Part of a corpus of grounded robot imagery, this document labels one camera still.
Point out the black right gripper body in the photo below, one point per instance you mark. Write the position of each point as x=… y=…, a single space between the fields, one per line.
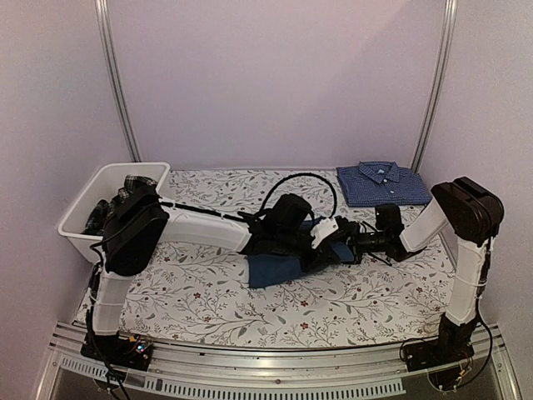
x=366 y=243

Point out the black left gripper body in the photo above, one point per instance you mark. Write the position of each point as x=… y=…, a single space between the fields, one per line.
x=287 y=242

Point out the teal blue garment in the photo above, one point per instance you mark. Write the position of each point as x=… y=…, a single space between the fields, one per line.
x=269 y=261

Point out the blue plaid button shirt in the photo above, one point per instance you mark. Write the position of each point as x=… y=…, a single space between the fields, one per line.
x=371 y=184

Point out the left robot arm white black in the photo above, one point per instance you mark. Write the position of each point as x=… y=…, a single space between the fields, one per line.
x=130 y=239

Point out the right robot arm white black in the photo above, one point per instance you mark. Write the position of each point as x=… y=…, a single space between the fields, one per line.
x=475 y=215

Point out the white plastic laundry bin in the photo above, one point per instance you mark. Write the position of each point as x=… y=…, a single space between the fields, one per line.
x=83 y=222

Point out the black white plaid garment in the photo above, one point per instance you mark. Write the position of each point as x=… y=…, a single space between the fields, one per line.
x=121 y=200

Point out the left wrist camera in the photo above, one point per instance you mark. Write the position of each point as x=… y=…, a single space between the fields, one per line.
x=293 y=222

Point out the aluminium front rail base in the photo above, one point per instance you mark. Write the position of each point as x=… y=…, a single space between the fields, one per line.
x=180 y=370

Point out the right aluminium frame post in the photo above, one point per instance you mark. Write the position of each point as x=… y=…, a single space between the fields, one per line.
x=437 y=83

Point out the aluminium frame post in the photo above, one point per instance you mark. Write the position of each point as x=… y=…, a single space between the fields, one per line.
x=437 y=83
x=118 y=94

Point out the left aluminium frame post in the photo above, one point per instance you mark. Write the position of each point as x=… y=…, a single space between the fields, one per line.
x=118 y=94

